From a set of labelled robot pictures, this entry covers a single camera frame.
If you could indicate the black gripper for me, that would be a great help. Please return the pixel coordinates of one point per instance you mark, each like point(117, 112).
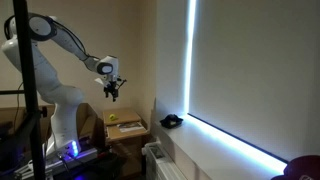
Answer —
point(112, 86)

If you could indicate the dark sock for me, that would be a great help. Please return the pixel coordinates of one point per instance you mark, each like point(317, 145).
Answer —
point(171, 116)

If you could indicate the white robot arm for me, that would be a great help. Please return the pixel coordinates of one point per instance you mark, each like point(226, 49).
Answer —
point(66, 99)

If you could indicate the robot base platform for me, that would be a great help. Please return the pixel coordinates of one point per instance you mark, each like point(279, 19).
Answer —
point(60, 160)

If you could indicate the wooden drawer cabinet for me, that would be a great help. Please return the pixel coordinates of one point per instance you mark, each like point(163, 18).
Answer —
point(125, 144)

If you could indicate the yellow-green small object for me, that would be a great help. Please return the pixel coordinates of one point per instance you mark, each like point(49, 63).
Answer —
point(112, 117)

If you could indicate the printed paper sheet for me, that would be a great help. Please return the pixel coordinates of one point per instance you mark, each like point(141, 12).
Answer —
point(127, 127)

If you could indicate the cardboard box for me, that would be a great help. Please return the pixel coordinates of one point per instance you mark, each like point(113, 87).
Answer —
point(88, 123)

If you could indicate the black tray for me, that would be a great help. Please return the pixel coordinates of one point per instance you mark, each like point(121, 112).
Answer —
point(171, 123)

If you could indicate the black metal stand pole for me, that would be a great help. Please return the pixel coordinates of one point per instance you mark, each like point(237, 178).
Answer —
point(31, 125)

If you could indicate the white radiator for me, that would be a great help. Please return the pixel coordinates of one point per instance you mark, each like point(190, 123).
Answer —
point(159, 165)

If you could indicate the white roller blind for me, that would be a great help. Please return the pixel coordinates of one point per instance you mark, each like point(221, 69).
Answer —
point(256, 72)

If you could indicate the dark red cap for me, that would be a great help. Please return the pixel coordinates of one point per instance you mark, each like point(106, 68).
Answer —
point(301, 168)

